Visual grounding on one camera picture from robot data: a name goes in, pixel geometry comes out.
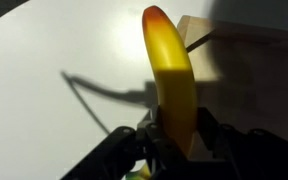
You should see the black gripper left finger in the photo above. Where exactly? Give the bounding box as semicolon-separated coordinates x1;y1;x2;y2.
60;105;167;180

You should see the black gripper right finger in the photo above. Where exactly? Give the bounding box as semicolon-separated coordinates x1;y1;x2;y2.
188;106;288;180

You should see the yellow banana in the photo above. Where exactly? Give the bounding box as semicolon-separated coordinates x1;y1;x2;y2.
125;5;199;180

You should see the wooden slat box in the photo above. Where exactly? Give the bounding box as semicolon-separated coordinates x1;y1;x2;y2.
177;14;288;160

